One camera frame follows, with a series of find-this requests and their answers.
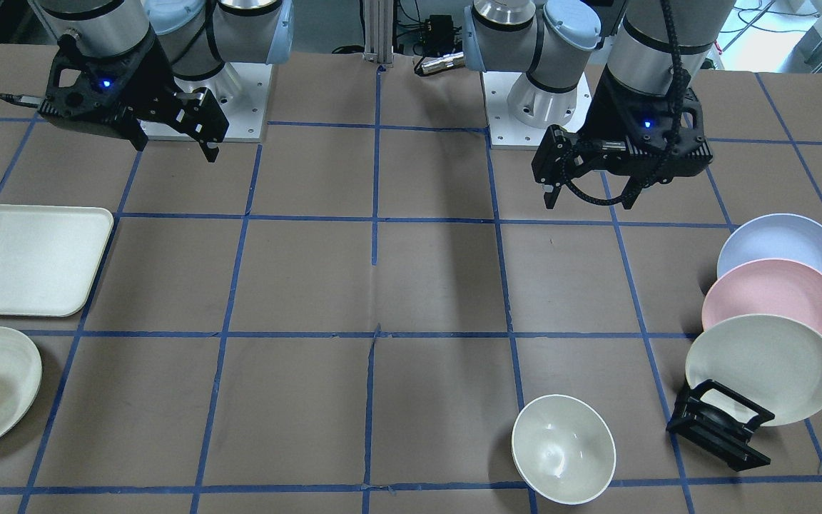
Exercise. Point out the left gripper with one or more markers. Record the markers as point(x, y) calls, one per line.
point(605, 107)

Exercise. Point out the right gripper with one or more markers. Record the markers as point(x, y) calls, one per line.
point(145, 80)

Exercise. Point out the blue plate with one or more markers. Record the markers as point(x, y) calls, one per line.
point(787, 236)

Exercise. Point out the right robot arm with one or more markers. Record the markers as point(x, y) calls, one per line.
point(173, 70)

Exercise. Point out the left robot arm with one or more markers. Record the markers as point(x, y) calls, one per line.
point(658, 43)

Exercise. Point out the pink plate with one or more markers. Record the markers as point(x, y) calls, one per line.
point(780, 287)

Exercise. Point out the cream plate in rack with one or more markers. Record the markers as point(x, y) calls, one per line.
point(775, 362)

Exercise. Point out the black plate rack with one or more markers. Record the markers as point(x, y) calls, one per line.
point(714, 430)

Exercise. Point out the black electronics box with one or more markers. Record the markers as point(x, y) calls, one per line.
point(438, 35)

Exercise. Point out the white rectangular tray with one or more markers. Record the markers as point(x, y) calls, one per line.
point(49, 257)

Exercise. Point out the cream bowl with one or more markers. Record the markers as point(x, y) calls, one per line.
point(563, 449)

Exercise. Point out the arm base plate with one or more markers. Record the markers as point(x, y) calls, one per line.
point(575, 118)
point(242, 91)

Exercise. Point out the silver cable connector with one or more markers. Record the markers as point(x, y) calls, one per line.
point(428, 67)

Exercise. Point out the aluminium frame post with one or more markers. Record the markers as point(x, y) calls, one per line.
point(378, 30)

